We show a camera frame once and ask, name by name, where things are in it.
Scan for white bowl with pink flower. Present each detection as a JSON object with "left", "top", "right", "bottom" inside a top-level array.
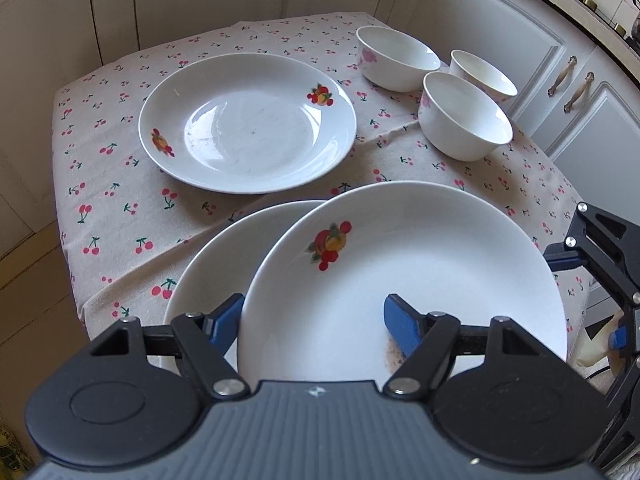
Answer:
[
  {"left": 417, "top": 71, "right": 514, "bottom": 162},
  {"left": 356, "top": 25, "right": 442, "bottom": 93}
]

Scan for cherry-print tablecloth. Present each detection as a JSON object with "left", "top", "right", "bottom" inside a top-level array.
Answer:
[{"left": 52, "top": 12, "right": 598, "bottom": 396}]

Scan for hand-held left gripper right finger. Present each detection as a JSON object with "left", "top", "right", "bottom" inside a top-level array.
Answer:
[{"left": 384, "top": 294, "right": 551, "bottom": 401}]

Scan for bronze cabinet handle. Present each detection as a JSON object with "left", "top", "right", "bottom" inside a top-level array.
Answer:
[
  {"left": 547, "top": 56, "right": 577, "bottom": 98},
  {"left": 564, "top": 73, "right": 596, "bottom": 114}
]

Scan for white fruit-print plate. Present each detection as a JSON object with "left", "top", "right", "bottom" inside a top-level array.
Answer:
[
  {"left": 138, "top": 52, "right": 357, "bottom": 195},
  {"left": 163, "top": 200, "right": 328, "bottom": 368},
  {"left": 237, "top": 181, "right": 568, "bottom": 382}
]

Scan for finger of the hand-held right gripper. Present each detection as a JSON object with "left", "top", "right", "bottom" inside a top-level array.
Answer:
[
  {"left": 592, "top": 327, "right": 640, "bottom": 476},
  {"left": 544, "top": 202, "right": 640, "bottom": 311}
]

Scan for white kitchen base cabinet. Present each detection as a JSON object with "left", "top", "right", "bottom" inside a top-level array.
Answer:
[{"left": 90, "top": 0, "right": 640, "bottom": 311}]

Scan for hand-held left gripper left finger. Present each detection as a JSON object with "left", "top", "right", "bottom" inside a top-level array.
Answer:
[{"left": 90, "top": 294, "right": 251, "bottom": 401}]

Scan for black stove top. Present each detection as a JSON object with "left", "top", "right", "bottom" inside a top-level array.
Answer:
[{"left": 480, "top": 0, "right": 640, "bottom": 77}]

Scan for person's right hand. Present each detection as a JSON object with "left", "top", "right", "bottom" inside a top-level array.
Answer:
[{"left": 575, "top": 310, "right": 626, "bottom": 367}]

